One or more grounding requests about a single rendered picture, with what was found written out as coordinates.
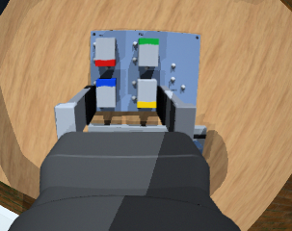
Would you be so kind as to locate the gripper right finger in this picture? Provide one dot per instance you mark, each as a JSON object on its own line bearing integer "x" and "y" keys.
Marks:
{"x": 176, "y": 115}

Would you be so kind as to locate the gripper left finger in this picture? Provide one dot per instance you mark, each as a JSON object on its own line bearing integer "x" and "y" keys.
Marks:
{"x": 78, "y": 112}

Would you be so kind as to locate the grey block with yellow end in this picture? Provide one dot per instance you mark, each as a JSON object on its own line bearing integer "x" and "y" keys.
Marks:
{"x": 146, "y": 93}

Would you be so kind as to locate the grey block with green end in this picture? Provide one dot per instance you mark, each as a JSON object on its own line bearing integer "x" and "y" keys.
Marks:
{"x": 148, "y": 49}

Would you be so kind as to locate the white block with blue end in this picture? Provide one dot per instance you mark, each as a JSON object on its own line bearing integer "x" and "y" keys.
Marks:
{"x": 106, "y": 92}

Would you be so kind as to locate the grey block with red end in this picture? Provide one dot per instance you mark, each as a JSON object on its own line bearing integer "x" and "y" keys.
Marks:
{"x": 105, "y": 51}

